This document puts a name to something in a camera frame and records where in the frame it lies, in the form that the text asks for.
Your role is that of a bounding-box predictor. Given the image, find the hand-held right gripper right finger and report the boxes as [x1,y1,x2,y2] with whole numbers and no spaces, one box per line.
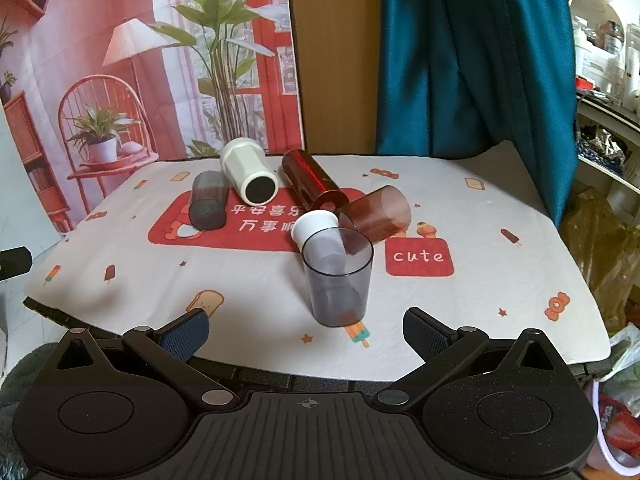
[374,308,567,413]

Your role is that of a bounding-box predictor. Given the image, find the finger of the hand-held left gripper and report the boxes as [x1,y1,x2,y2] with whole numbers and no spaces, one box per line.
[0,247,34,281]

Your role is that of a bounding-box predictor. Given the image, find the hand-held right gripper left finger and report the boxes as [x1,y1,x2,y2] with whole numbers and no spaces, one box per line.
[56,310,241,415]

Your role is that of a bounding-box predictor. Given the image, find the grey transparent cup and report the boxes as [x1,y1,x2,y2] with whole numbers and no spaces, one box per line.
[301,228,375,328]
[188,170,231,231]

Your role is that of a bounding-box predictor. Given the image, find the brown transparent cup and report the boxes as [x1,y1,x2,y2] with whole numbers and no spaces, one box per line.
[338,185,413,245]

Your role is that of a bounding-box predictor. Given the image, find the small white cup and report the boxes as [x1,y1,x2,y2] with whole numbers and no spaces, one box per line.
[292,210,341,256]

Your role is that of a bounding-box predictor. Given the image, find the white faceted cup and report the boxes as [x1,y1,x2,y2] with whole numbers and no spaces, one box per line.
[220,138,278,203]

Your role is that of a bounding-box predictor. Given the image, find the dark red glossy cup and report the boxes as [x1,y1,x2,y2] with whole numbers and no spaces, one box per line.
[281,149,349,211]

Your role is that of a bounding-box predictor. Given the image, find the pale grey board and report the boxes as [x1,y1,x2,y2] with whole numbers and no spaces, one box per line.
[0,105,63,261]

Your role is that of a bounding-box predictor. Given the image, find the white cartoon print tablecloth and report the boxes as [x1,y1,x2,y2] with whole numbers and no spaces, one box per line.
[22,152,612,366]

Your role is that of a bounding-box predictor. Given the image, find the dark grey fleece cloth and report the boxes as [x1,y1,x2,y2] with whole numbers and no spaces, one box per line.
[0,342,66,461]

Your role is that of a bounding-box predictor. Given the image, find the white plastic bag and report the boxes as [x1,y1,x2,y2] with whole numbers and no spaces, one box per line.
[595,322,640,411]

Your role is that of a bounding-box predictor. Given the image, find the yellow plastic bag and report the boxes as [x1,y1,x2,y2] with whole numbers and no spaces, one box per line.
[559,187,640,333]

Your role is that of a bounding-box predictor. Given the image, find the pink plastic basin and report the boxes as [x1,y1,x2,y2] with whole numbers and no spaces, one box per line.
[582,380,640,478]

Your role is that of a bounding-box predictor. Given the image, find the printed room scene backdrop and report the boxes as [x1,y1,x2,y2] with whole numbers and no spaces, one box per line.
[0,0,307,236]

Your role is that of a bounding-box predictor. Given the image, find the teal curtain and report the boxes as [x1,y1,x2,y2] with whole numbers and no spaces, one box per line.
[375,0,581,231]

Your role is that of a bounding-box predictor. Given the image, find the brown wooden panel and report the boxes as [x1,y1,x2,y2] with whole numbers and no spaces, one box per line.
[285,0,383,156]

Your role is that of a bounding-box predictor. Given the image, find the white cluttered shelf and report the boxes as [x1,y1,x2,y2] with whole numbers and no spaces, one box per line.
[570,0,640,196]

